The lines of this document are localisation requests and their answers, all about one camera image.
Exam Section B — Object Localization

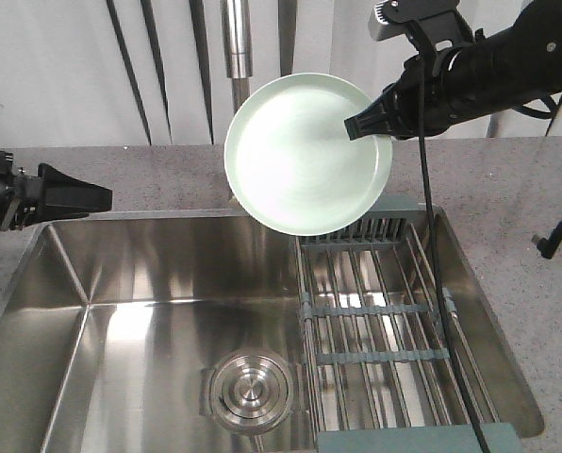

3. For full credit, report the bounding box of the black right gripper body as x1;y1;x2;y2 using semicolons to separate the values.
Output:
384;37;522;141

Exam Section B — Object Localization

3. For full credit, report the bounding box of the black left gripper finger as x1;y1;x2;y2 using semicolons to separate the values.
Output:
38;163;112;206
35;201;112;223

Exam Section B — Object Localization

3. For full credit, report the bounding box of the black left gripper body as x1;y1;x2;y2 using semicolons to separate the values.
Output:
0;150;41;230

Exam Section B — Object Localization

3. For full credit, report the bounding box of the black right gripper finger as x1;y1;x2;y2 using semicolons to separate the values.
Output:
343;93;397;141

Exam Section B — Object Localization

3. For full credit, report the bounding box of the light green round plate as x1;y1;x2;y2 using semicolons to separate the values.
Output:
223;73;393;236

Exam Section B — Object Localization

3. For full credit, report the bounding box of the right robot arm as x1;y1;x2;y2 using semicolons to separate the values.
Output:
344;1;562;140

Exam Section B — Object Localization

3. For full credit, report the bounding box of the roll-up dish drying rack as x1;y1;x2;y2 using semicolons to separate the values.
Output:
296;195;521;452

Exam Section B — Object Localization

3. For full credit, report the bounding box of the white pleated curtain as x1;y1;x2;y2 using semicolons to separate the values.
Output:
0;0;562;148

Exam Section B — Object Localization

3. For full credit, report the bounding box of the stainless steel sink basin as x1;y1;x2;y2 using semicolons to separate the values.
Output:
0;210;544;452

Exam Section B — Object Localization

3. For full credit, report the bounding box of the stainless steel faucet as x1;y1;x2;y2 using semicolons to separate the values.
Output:
220;0;253;113

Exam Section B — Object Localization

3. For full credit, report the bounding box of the round metal sink drain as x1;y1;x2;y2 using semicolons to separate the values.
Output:
200;347;298;435

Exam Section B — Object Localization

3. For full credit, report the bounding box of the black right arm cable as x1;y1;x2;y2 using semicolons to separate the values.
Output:
415;51;562;453

